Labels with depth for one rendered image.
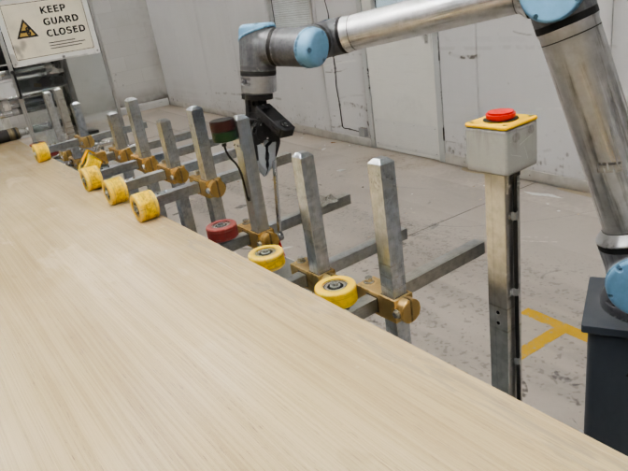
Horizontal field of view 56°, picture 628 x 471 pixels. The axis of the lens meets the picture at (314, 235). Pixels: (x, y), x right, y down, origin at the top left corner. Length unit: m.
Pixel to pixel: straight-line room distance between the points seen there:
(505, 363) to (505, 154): 0.36
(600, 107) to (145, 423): 0.96
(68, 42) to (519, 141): 3.07
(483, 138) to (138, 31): 9.75
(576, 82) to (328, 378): 0.73
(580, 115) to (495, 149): 0.44
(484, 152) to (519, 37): 3.37
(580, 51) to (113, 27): 9.45
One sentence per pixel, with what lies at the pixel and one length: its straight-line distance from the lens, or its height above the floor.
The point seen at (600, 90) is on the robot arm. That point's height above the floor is 1.18.
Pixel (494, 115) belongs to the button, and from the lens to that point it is 0.85.
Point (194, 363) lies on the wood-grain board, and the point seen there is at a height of 0.90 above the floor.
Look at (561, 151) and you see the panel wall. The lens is 4.16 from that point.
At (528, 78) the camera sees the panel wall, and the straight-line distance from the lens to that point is 4.20.
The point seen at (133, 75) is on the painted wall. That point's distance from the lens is 10.41.
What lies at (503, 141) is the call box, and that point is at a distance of 0.83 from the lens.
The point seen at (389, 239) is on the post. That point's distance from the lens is 1.10.
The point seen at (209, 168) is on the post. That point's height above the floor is 1.00.
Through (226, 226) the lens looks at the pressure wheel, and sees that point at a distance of 1.50.
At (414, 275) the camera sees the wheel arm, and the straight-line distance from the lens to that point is 1.25.
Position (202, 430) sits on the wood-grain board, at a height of 0.90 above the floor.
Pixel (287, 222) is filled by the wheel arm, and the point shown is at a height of 0.85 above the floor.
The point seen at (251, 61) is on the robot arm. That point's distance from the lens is 1.49.
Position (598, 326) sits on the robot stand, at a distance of 1.55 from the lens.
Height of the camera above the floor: 1.42
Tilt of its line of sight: 22 degrees down
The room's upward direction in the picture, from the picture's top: 9 degrees counter-clockwise
